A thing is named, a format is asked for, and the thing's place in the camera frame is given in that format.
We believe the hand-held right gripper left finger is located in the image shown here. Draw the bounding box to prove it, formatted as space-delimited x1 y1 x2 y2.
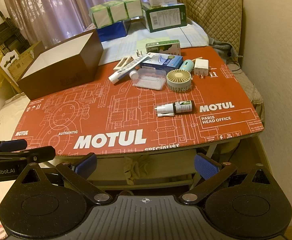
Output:
18 153 111 205

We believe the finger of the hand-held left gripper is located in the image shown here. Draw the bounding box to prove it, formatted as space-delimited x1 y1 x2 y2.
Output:
0 146 56 165
0 139 28 153

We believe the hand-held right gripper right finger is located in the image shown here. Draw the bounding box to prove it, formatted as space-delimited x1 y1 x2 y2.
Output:
180 153 273 205

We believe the brown storage box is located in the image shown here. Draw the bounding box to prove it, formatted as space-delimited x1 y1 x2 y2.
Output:
16 29 104 100

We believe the mint handheld fan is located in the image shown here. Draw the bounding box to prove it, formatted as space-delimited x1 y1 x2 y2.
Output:
166 69 193 93

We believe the blue white tube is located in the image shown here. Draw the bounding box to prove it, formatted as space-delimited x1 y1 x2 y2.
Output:
109 56 149 84

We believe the white cube charger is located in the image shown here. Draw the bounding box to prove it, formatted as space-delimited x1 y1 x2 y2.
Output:
193 58 210 77

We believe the teal small case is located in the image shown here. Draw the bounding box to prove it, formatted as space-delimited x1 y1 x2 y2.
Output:
180 59 195 73

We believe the white hair clip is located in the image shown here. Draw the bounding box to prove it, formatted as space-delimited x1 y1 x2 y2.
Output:
113 56 134 71

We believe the clear plastic case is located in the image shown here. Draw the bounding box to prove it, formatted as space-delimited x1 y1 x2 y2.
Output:
132 68 167 90

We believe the blue medicine box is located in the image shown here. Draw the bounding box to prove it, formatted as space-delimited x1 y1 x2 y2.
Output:
139 52 184 72

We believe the green white spray box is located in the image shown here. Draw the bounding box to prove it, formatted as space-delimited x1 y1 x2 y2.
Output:
145 39 181 57

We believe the cream embroidered blanket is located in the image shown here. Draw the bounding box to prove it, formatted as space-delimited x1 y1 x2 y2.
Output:
0 92 33 143

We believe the beige rag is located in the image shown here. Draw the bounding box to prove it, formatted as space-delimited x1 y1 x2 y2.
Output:
123 155 149 180

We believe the red printed mat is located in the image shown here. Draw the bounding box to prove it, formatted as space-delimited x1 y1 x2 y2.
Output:
15 44 258 157

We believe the dark spray bottle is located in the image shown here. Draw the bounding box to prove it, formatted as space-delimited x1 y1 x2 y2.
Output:
155 100 194 117

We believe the white ornate wooden piece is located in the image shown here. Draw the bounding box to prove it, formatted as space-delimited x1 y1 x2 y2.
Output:
0 50 20 68

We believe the cardboard box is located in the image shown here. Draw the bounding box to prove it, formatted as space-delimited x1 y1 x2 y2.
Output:
14 41 45 67

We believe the dark folding rack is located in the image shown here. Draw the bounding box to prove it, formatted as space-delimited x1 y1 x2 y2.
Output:
0 9 31 55

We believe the grey cloth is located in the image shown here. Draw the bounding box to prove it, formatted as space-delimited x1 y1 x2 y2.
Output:
210 37 243 63

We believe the chequered bedsheet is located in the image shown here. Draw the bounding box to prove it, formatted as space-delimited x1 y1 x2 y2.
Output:
82 20 210 67

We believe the blue flat box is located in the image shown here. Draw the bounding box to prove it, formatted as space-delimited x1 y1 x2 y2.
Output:
96 20 132 42

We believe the purple curtain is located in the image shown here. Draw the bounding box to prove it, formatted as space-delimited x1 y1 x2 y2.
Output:
0 0 151 47

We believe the dark green carton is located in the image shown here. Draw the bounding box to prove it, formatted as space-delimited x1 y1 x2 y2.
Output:
142 2 188 33

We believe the green tissue pack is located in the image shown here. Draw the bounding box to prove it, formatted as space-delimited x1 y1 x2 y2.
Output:
89 0 143 29

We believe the beige quilted chair cover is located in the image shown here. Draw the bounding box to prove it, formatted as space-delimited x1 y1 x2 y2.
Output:
178 0 265 120

